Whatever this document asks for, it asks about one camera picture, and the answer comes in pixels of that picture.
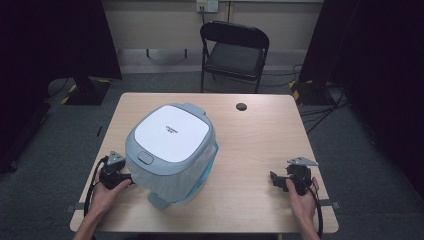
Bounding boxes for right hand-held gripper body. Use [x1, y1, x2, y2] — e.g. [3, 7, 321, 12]
[285, 157, 320, 197]

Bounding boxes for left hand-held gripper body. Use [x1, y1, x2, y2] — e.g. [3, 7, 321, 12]
[99, 150, 127, 190]

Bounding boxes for white plastic trash bag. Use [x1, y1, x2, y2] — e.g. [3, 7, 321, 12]
[128, 141, 218, 204]

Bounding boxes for grey-blue pedal trash can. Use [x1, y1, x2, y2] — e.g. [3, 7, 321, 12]
[124, 102, 220, 211]

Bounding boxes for person's right hand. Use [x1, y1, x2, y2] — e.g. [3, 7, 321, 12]
[285, 176, 321, 228]

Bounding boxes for person's left hand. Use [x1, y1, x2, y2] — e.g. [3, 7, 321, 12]
[87, 171, 133, 218]

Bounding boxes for grey tape strip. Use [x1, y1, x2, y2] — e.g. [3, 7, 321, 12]
[64, 202, 84, 214]
[316, 199, 342, 211]

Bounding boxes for black stand base striped tape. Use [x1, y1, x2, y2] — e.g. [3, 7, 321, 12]
[288, 79, 335, 107]
[60, 77, 113, 107]

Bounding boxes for black folding chair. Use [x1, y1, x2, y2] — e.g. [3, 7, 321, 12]
[199, 20, 270, 95]

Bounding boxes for dark curtain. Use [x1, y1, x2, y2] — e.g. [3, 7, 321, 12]
[298, 0, 424, 201]
[0, 0, 123, 175]

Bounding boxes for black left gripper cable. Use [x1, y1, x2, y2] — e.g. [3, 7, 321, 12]
[83, 155, 110, 218]

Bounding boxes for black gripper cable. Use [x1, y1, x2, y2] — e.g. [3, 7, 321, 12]
[83, 155, 110, 218]
[298, 173, 324, 239]

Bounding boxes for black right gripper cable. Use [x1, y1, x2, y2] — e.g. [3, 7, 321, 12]
[298, 173, 324, 239]

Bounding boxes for black floor cables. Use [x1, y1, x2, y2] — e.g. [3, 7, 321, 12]
[259, 63, 350, 135]

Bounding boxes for white wall socket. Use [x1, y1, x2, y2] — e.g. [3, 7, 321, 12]
[195, 0, 220, 14]

